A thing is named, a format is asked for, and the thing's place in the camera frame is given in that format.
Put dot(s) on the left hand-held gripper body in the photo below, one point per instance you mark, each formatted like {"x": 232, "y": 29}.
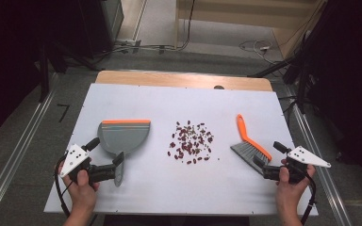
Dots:
{"x": 74, "y": 158}

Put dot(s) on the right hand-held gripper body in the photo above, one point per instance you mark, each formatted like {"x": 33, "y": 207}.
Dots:
{"x": 308, "y": 157}

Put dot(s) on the orange brush with grey bristles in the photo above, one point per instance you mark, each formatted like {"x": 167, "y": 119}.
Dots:
{"x": 248, "y": 150}

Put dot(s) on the grey dustpan with orange edge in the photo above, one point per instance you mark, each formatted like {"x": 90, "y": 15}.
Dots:
{"x": 122, "y": 138}

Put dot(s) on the pile of red beans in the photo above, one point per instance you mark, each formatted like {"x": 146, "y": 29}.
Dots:
{"x": 188, "y": 147}

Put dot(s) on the person's left hand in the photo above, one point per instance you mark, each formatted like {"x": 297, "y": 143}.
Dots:
{"x": 81, "y": 194}

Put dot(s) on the person's right hand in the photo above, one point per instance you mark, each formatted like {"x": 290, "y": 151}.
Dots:
{"x": 290, "y": 196}

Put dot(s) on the white board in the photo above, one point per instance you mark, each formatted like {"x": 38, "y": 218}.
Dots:
{"x": 169, "y": 188}

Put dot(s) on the black metal stand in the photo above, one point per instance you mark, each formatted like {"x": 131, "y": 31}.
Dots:
{"x": 301, "y": 84}
{"x": 44, "y": 78}

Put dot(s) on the dark curtain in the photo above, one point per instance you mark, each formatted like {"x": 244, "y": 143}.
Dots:
{"x": 6, "y": 62}
{"x": 352, "y": 78}

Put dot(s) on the wooden table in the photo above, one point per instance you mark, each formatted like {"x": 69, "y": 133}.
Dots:
{"x": 169, "y": 80}

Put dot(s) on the grey power strip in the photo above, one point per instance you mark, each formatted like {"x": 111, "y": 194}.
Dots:
{"x": 128, "y": 42}

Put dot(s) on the black cabinet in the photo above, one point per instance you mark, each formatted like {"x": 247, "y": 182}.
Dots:
{"x": 97, "y": 25}

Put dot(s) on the wooden shelf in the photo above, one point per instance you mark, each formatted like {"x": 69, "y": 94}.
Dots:
{"x": 232, "y": 19}

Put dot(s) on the metal floor rail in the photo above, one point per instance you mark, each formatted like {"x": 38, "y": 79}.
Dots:
{"x": 28, "y": 130}
{"x": 336, "y": 201}

